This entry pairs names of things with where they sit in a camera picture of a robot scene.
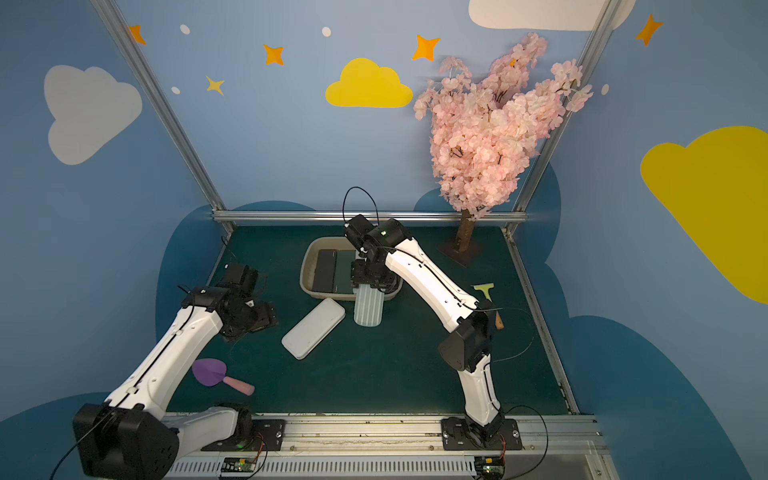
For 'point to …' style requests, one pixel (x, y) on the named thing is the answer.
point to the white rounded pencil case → (313, 328)
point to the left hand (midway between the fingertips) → (261, 319)
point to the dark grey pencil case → (325, 271)
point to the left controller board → (231, 464)
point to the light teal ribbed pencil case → (368, 305)
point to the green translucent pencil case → (343, 271)
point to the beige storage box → (308, 266)
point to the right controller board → (489, 467)
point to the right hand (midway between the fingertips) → (371, 280)
